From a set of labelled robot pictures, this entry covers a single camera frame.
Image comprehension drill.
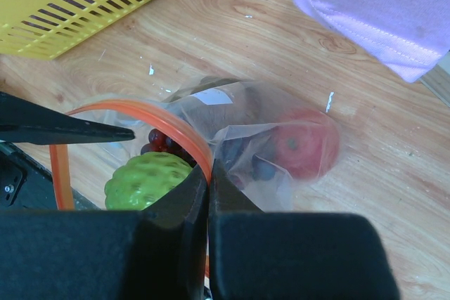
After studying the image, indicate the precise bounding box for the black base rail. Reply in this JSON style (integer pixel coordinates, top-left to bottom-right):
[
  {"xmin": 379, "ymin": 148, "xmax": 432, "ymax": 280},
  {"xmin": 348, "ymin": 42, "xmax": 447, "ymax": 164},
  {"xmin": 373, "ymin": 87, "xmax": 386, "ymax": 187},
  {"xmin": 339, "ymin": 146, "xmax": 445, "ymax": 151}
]
[{"xmin": 0, "ymin": 141, "xmax": 103, "ymax": 211}]

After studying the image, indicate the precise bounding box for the pink shirt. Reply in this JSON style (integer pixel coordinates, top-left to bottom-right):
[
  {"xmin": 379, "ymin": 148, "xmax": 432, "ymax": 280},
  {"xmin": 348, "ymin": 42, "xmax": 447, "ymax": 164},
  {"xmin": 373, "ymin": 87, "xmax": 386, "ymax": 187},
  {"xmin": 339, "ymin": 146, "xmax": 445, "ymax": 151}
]
[{"xmin": 293, "ymin": 0, "xmax": 449, "ymax": 83}]

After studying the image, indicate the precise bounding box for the red apple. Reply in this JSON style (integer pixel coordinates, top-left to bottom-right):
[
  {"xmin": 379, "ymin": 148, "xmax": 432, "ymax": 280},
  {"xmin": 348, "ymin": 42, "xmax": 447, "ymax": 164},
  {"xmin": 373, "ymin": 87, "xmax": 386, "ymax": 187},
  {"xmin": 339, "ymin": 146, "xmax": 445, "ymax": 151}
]
[{"xmin": 274, "ymin": 108, "xmax": 340, "ymax": 180}]

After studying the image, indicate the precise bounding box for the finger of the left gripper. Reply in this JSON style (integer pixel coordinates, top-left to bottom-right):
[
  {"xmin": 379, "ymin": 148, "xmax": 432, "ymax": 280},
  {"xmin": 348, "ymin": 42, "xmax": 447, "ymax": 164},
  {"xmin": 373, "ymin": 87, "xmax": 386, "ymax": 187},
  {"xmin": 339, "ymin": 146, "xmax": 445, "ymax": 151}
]
[{"xmin": 1, "ymin": 92, "xmax": 135, "ymax": 145}]

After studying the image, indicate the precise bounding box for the green custard apple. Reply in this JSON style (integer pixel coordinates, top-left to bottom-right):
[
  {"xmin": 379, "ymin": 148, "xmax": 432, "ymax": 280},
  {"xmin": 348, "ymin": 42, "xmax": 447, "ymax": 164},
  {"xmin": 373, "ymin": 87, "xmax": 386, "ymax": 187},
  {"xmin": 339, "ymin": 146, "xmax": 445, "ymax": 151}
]
[{"xmin": 104, "ymin": 152, "xmax": 192, "ymax": 211}]

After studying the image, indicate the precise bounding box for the black grape bunch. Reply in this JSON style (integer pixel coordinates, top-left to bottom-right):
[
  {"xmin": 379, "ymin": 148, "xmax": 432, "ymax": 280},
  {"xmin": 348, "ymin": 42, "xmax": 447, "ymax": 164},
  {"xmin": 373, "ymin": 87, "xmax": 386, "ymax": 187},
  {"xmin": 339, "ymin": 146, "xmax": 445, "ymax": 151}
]
[{"xmin": 220, "ymin": 132, "xmax": 277, "ymax": 190}]

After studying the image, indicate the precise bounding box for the clear zip top bag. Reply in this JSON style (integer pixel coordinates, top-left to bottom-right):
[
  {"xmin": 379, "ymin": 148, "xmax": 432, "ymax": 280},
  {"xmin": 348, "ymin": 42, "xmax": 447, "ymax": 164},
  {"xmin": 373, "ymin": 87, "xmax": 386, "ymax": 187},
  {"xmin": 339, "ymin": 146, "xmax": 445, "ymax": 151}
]
[{"xmin": 68, "ymin": 77, "xmax": 329, "ymax": 211}]

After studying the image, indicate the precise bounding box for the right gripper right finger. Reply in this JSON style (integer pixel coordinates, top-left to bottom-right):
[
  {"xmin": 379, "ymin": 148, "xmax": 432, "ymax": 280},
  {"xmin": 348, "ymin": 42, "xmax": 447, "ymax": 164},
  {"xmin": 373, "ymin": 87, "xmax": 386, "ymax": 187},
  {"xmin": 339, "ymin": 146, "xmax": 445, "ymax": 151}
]
[{"xmin": 208, "ymin": 161, "xmax": 401, "ymax": 299}]

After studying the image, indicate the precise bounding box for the wooden clothes rack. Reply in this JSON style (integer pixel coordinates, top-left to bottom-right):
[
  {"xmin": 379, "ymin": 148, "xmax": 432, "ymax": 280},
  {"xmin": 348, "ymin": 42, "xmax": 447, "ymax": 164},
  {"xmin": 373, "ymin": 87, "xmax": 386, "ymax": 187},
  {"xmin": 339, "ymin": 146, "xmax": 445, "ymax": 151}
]
[{"xmin": 420, "ymin": 52, "xmax": 450, "ymax": 107}]

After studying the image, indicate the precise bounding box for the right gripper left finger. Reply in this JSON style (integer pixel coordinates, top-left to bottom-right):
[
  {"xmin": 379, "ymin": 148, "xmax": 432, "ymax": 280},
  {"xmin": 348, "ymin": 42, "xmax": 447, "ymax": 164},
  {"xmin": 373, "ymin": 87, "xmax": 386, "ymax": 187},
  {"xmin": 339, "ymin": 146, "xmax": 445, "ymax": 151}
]
[{"xmin": 1, "ymin": 167, "xmax": 209, "ymax": 299}]

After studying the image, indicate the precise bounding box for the dark grape bunch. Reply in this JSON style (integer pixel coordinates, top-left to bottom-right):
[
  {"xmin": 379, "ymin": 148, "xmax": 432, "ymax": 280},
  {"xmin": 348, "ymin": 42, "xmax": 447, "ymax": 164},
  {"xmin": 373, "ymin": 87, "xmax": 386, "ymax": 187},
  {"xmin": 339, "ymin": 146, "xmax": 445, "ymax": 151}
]
[{"xmin": 141, "ymin": 129, "xmax": 197, "ymax": 167}]

